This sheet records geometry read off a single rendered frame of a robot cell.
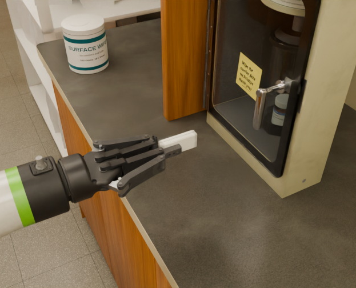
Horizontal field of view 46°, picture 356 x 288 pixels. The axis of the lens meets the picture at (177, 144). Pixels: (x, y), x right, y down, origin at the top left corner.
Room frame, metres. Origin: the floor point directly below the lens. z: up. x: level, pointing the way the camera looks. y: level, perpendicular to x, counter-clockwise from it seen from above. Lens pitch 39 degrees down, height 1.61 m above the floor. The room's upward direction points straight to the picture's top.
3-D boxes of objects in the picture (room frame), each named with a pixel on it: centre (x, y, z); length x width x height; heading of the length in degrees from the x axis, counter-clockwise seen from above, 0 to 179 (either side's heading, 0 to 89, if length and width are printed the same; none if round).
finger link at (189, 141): (0.56, 0.00, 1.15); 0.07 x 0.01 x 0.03; 118
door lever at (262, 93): (0.65, -0.17, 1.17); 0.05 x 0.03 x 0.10; 118
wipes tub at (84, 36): (1.23, 0.29, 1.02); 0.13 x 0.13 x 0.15
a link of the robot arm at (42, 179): (0.46, 0.20, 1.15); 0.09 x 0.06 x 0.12; 28
